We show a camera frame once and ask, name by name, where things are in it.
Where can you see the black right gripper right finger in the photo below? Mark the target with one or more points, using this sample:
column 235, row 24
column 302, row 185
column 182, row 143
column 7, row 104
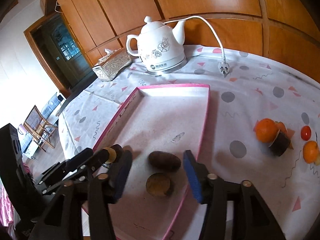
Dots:
column 252, row 218

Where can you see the dark brown water chestnut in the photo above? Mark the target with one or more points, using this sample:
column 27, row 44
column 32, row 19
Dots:
column 164, row 161

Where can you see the dark wooden door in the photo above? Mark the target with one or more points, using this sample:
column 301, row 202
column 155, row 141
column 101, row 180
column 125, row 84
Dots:
column 55, row 47

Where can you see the orange tangerine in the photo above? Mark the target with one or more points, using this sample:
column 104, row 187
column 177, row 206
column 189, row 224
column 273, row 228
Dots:
column 310, row 152
column 266, row 130

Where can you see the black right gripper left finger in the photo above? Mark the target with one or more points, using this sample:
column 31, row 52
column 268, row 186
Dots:
column 99, row 192

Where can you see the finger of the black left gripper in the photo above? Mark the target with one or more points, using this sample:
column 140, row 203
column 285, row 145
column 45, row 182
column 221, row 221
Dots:
column 83, row 173
column 72, row 162

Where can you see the purple sugarcane chunk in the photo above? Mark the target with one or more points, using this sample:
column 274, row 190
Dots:
column 280, row 144

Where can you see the red cherry tomato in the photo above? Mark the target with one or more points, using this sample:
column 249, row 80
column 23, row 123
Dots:
column 305, row 133

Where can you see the patterned white tablecloth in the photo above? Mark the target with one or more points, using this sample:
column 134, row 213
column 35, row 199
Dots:
column 255, row 88

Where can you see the pink rimmed white tray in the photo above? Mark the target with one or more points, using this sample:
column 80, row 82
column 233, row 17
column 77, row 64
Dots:
column 168, row 118

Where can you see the tan longan fruit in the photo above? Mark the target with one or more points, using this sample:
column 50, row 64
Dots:
column 317, row 161

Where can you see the rattan wooden chair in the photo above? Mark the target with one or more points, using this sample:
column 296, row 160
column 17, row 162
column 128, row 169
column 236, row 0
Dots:
column 40, row 129

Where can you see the white ceramic electric kettle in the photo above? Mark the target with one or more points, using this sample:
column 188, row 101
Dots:
column 159, row 46

